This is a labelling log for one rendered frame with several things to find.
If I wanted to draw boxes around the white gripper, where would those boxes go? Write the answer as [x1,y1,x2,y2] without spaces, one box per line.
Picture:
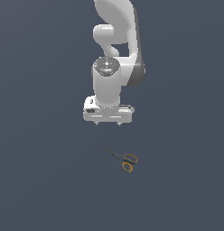
[82,95,135,127]

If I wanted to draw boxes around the orange handled scissors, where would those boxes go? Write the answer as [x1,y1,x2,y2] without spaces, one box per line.
[100,147,139,173]

